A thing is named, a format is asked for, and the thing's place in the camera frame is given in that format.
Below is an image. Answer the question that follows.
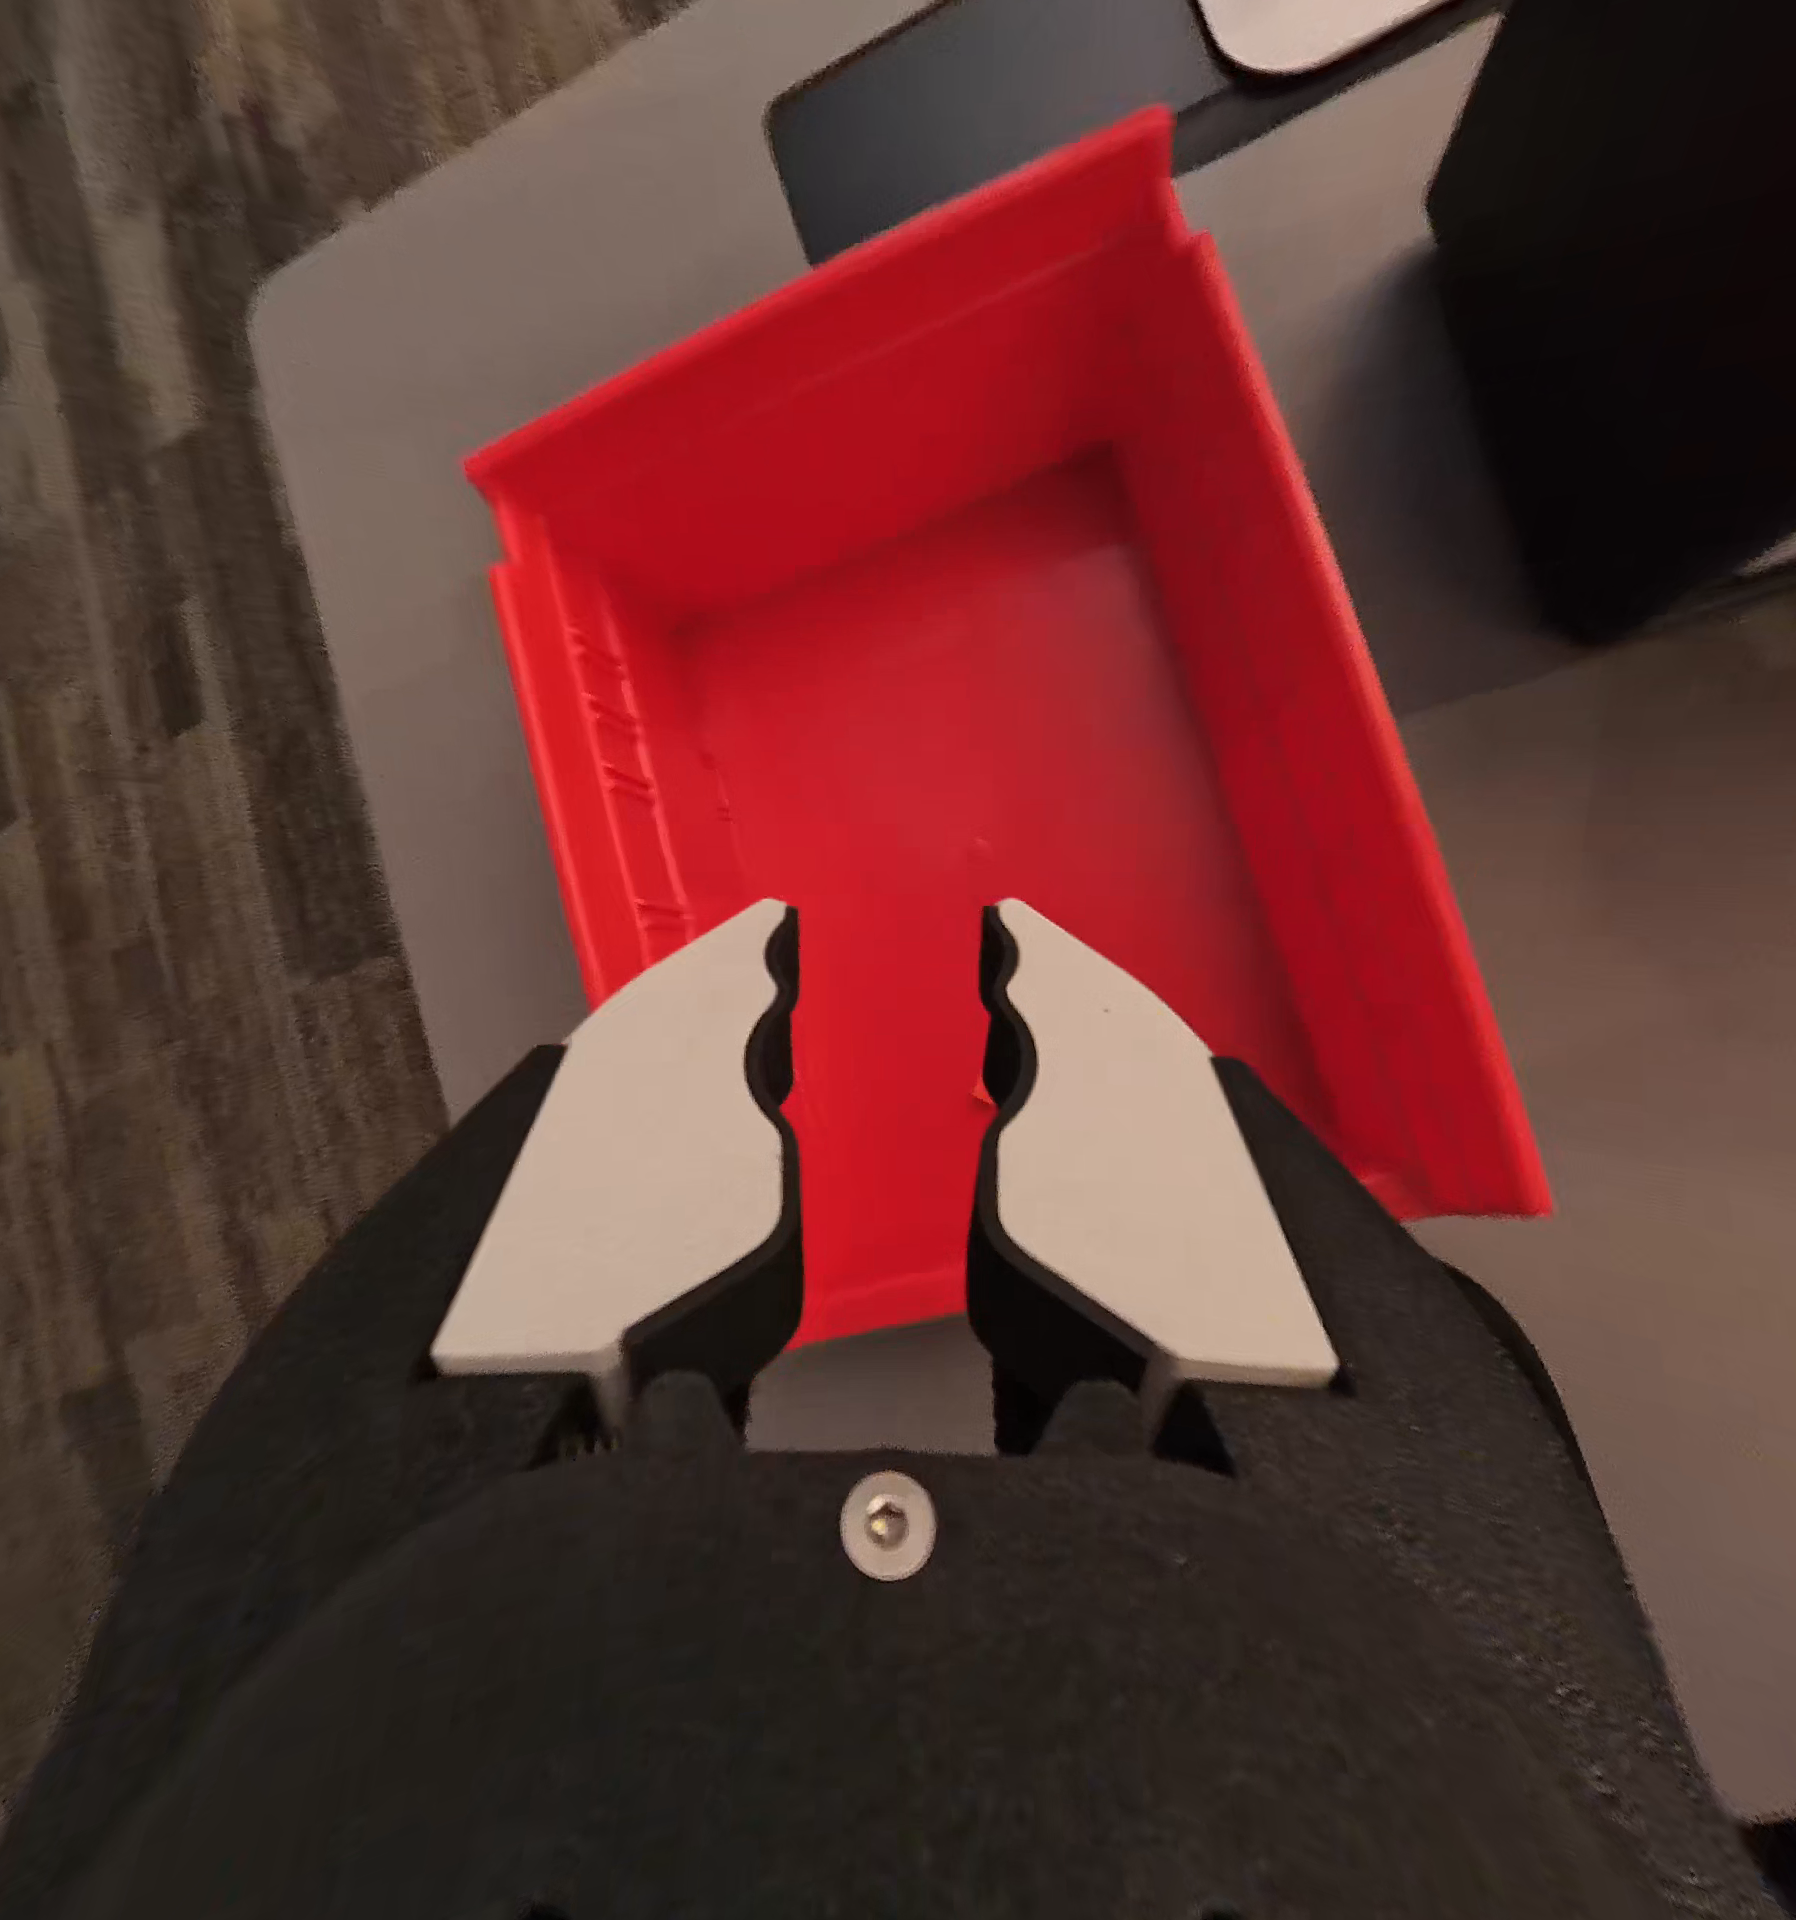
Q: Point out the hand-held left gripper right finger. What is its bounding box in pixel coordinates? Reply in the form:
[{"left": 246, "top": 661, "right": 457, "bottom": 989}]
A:
[{"left": 967, "top": 896, "right": 1345, "bottom": 1397}]

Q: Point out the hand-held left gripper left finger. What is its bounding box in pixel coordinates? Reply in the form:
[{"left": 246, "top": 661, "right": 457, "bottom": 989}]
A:
[{"left": 427, "top": 896, "right": 802, "bottom": 1388}]

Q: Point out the red plastic bin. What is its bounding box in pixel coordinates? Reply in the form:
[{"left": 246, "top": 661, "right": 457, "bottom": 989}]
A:
[{"left": 463, "top": 106, "right": 1560, "bottom": 1358}]

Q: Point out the black drawer cabinet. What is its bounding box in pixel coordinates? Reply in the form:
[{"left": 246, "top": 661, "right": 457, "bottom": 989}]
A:
[{"left": 1423, "top": 0, "right": 1796, "bottom": 647}]

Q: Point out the black flat desk mat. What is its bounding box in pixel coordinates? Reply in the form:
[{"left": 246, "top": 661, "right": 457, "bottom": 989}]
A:
[{"left": 763, "top": 0, "right": 1501, "bottom": 271}]

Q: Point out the white stand base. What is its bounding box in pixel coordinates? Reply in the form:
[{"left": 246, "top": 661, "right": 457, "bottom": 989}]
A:
[{"left": 1192, "top": 0, "right": 1454, "bottom": 83}]

